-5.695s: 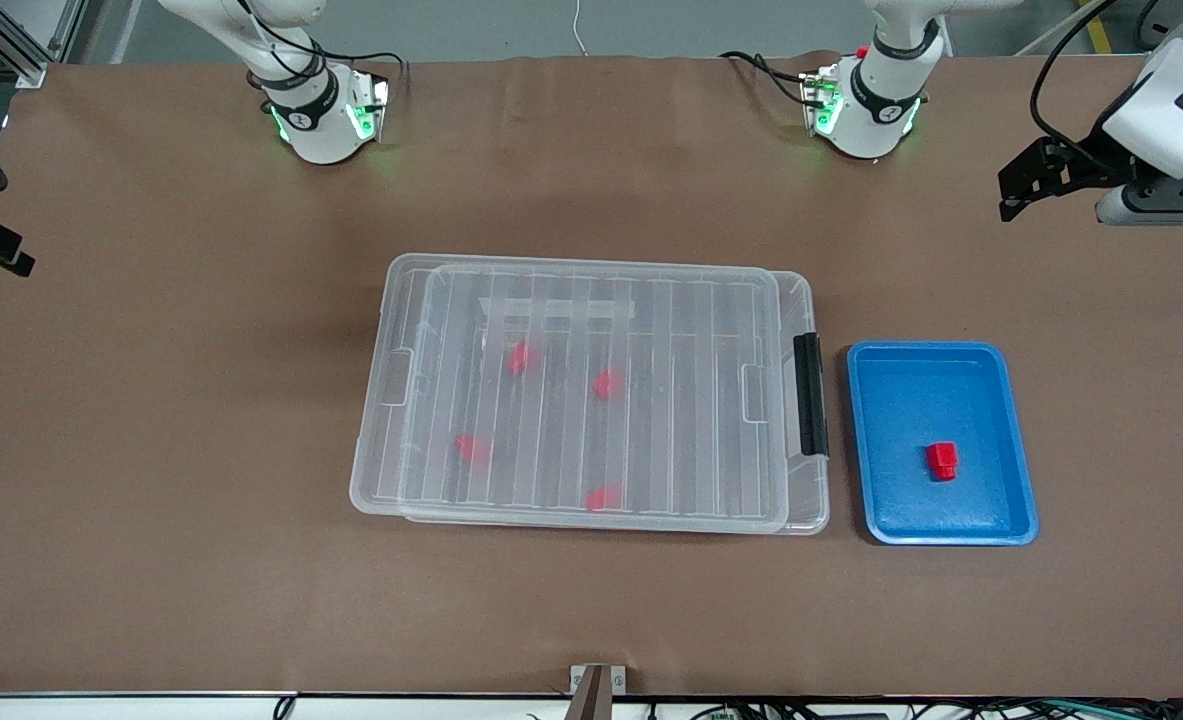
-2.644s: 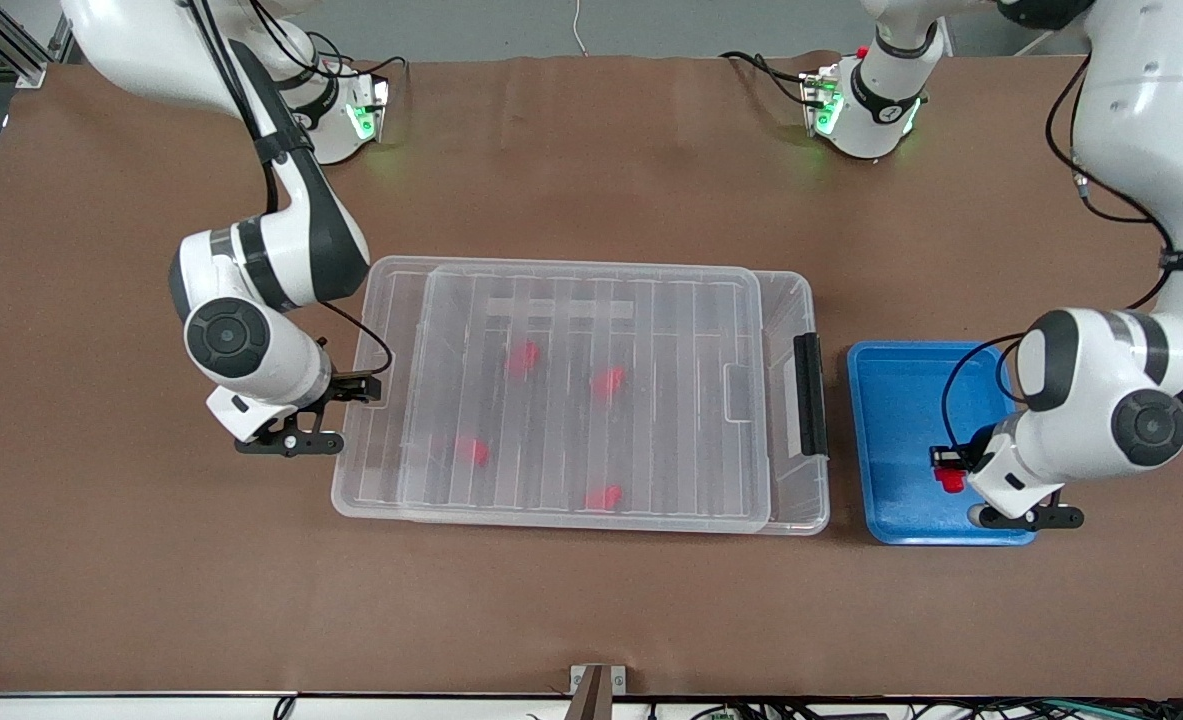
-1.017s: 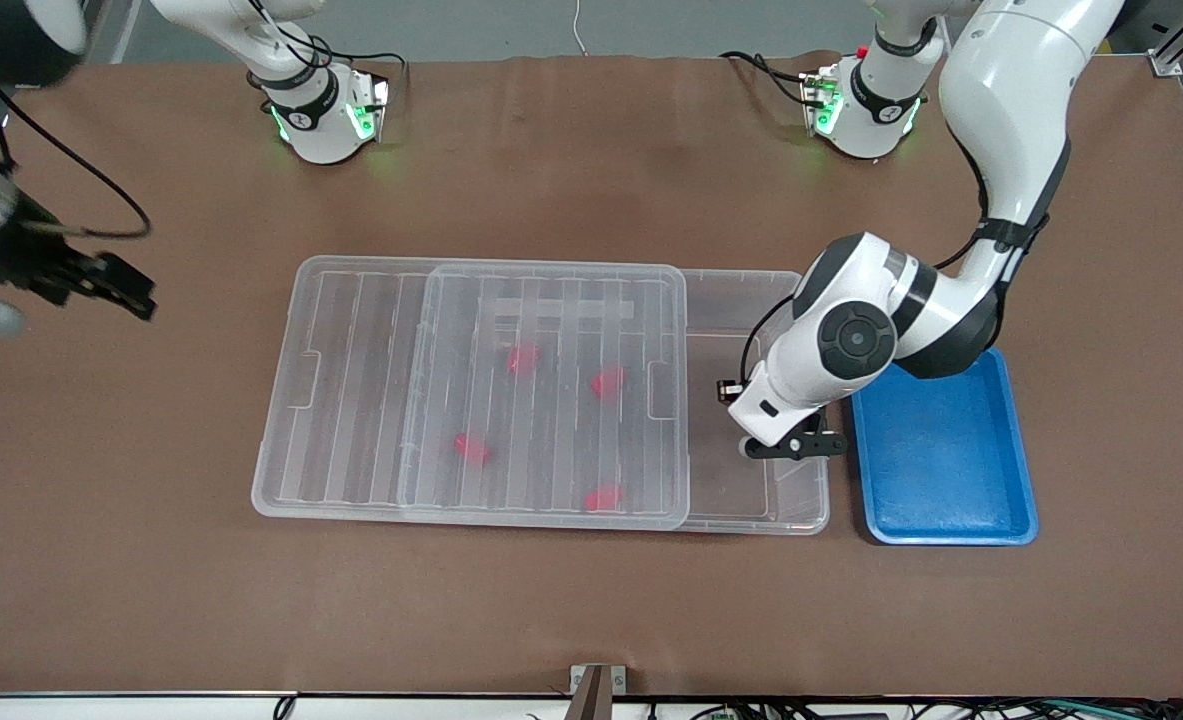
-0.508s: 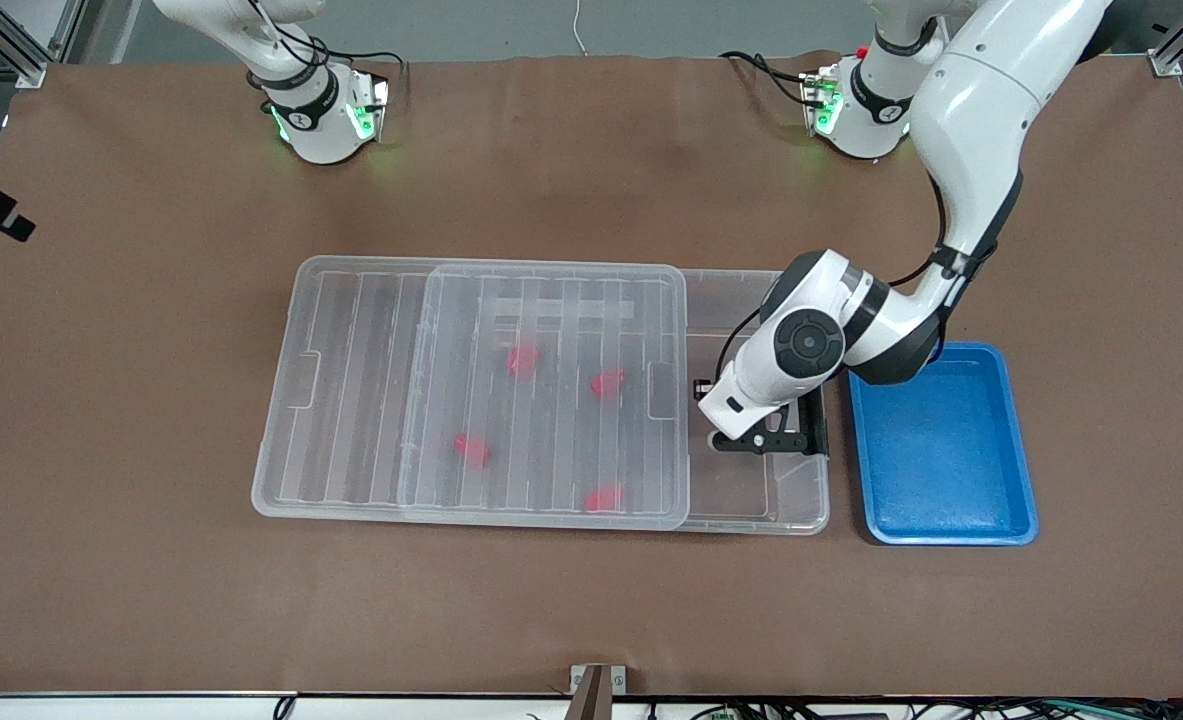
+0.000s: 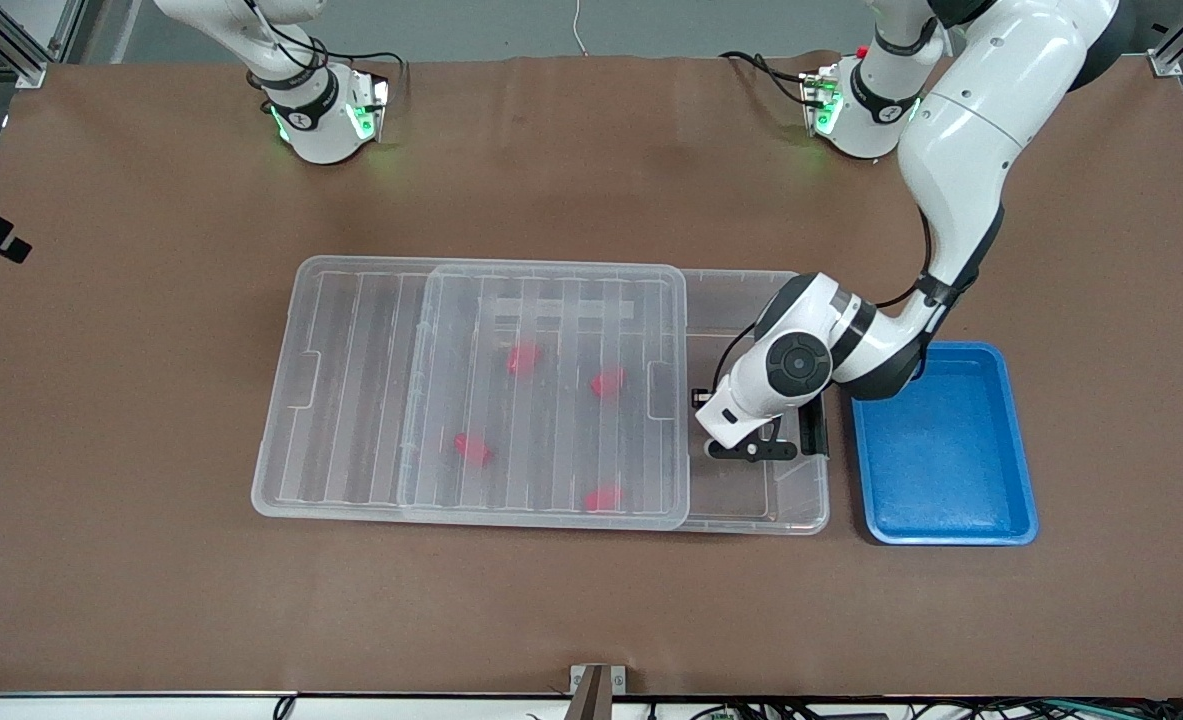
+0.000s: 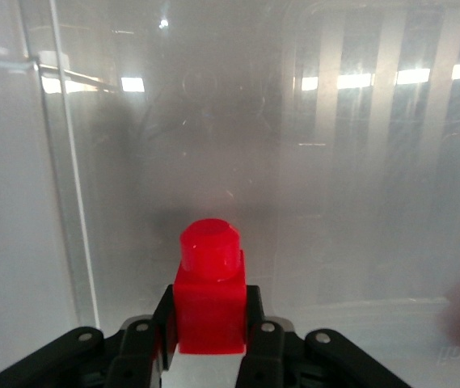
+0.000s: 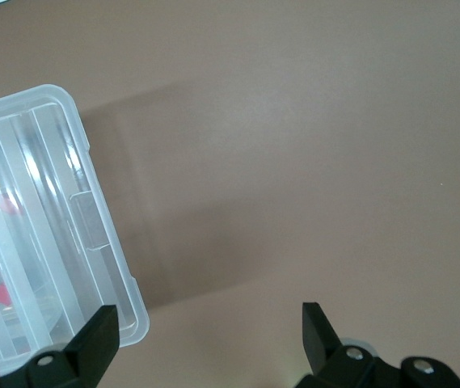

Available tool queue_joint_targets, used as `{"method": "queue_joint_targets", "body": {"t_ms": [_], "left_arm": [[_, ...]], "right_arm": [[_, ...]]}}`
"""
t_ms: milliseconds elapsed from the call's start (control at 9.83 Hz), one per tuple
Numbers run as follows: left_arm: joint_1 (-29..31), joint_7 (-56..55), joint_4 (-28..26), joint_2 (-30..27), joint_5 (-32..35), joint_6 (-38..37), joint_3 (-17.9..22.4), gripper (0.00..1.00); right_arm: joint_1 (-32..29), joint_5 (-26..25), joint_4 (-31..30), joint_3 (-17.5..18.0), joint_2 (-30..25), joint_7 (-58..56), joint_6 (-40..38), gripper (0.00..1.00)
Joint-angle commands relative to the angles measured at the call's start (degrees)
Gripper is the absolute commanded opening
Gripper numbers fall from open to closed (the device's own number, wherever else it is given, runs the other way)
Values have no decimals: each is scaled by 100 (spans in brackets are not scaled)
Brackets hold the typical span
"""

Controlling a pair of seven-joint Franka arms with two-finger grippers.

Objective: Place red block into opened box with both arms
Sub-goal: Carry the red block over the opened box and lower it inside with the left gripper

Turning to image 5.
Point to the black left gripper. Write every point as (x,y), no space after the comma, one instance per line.
(696,404)

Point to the clear ribbed plastic lid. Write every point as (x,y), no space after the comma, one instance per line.
(351,400)

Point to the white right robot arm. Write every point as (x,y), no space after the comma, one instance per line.
(316,120)

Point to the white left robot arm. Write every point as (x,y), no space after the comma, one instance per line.
(971,140)

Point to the clear plastic storage box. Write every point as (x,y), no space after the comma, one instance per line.
(741,490)

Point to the red block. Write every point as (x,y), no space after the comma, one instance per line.
(523,357)
(472,448)
(603,498)
(606,383)

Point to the blue plastic tray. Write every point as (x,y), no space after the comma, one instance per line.
(951,450)

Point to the brown paper table cover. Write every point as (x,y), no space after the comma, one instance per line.
(151,560)

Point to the aluminium frame post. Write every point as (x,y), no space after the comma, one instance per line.
(1173,50)
(21,55)

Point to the grey metal table bracket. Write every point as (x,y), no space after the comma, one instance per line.
(596,685)

